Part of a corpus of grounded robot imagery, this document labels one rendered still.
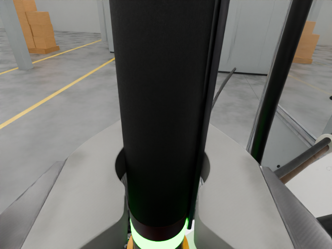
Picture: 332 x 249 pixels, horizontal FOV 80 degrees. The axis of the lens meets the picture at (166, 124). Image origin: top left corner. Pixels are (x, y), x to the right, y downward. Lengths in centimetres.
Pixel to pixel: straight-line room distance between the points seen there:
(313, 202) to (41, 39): 815
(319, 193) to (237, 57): 532
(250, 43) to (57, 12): 1164
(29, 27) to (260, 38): 697
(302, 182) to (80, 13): 1376
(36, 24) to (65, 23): 640
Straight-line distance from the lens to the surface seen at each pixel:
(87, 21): 1382
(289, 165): 28
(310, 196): 52
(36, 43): 841
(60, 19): 1466
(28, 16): 834
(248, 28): 565
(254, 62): 584
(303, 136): 124
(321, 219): 30
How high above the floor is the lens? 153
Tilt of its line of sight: 31 degrees down
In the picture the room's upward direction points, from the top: 2 degrees clockwise
